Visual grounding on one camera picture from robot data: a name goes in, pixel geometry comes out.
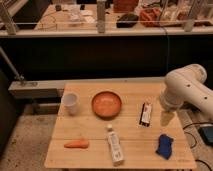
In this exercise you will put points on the white squeeze bottle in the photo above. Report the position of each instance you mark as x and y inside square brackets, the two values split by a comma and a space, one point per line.
[114, 145]

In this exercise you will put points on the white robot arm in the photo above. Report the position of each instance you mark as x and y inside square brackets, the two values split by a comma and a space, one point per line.
[186, 84]

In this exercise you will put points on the orange ceramic bowl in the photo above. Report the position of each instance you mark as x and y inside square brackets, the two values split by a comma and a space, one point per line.
[106, 104]

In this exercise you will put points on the white plastic cup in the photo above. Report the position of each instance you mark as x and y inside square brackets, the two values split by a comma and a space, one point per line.
[70, 102]

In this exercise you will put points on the orange carrot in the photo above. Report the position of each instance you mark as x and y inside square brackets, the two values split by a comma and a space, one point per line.
[82, 143]

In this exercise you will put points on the black pouch on bench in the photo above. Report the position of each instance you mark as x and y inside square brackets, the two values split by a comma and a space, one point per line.
[127, 20]

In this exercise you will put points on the red tool on bench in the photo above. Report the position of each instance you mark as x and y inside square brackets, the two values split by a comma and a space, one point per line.
[149, 17]

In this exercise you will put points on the blue crumpled cloth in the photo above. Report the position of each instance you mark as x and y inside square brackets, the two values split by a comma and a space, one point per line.
[165, 146]

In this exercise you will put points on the grey shelf beam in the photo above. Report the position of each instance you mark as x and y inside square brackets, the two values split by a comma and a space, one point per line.
[55, 88]

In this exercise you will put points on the metal clamp rod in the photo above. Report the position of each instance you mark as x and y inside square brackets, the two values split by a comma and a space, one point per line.
[18, 76]

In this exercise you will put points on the black pedal box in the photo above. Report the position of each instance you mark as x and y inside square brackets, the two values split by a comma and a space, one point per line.
[206, 133]

